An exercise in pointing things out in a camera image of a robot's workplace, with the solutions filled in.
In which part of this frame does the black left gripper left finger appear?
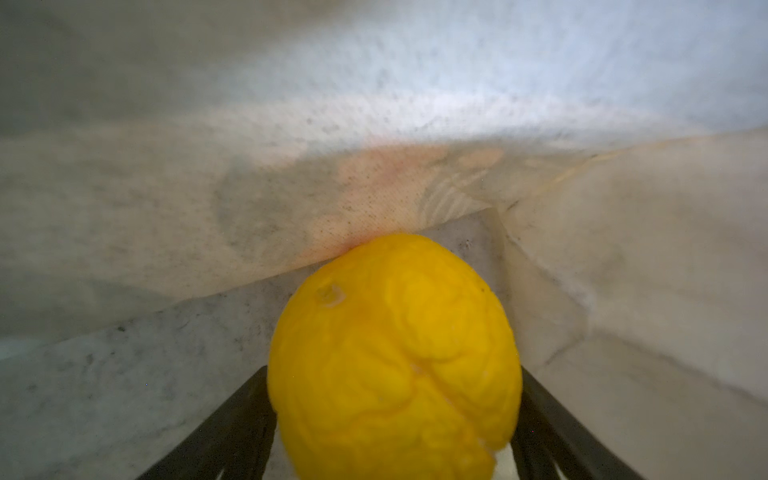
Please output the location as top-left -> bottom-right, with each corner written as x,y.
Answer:
140,366 -> 277,480

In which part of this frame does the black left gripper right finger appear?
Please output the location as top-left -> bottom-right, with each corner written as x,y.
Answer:
510,370 -> 642,480

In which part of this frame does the orange yellow orange fruit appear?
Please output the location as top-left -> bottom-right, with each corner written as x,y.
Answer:
267,233 -> 522,479

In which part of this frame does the beige canvas grocery bag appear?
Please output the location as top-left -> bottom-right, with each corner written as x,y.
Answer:
1,1 -> 767,479

